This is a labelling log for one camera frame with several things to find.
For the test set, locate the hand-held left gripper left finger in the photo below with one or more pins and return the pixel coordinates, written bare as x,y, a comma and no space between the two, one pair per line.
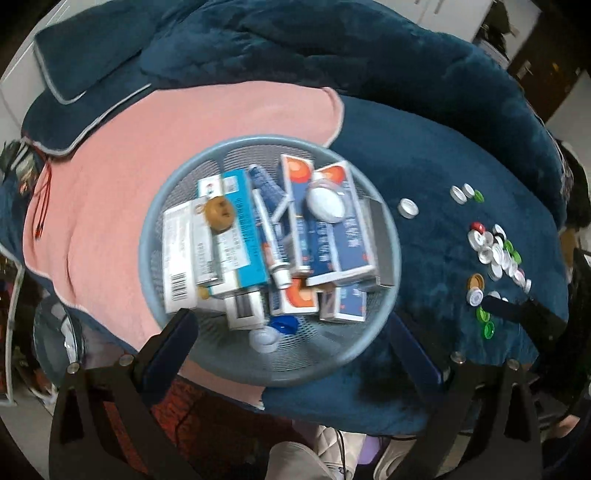
168,350

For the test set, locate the pink towel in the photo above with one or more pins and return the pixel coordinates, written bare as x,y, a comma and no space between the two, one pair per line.
115,152

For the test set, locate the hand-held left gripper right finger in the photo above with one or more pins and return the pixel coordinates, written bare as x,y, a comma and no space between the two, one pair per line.
418,357

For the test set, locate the pile of bottle caps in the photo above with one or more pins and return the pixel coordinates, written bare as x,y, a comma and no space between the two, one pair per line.
496,254

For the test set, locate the blue white ointment tube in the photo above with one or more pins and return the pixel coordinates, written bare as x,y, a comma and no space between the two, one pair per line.
270,217

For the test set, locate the blue bottle cap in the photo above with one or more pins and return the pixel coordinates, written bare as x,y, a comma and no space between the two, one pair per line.
282,327

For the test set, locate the white quilted cloth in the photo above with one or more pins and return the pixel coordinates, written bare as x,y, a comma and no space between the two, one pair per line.
295,457

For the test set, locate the pile of medicine cartons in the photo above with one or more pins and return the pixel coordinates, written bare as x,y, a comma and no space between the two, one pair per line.
351,240

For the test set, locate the brown door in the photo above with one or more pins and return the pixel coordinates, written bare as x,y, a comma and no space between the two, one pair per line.
549,69

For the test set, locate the green bottle cap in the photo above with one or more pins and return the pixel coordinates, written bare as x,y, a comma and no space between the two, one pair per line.
479,197

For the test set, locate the dark blue plush blanket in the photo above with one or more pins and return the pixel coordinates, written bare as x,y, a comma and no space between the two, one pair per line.
415,138

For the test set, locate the small white cap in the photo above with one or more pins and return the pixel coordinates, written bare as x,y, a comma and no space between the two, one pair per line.
469,189

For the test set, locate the dark hanging clothes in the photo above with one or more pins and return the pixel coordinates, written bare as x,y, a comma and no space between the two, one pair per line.
498,30

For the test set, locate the blue mesh basket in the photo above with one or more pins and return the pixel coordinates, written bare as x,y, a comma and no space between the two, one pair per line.
300,364

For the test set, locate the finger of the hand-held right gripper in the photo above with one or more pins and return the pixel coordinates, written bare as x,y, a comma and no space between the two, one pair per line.
531,316

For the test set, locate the brown round cap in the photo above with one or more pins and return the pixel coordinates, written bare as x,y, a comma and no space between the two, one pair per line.
214,217

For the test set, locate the large white round lid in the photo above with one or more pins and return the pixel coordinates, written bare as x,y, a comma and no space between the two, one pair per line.
325,201

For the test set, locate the round glass lid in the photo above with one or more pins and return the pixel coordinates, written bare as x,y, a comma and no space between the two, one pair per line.
57,332

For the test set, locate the white round cap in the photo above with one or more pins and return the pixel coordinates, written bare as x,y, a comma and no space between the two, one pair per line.
263,341
408,207
458,193

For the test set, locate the dark patterned bag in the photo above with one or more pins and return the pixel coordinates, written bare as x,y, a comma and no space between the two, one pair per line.
575,194

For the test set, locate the red patterned cloth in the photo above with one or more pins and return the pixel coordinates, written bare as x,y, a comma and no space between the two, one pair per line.
207,415

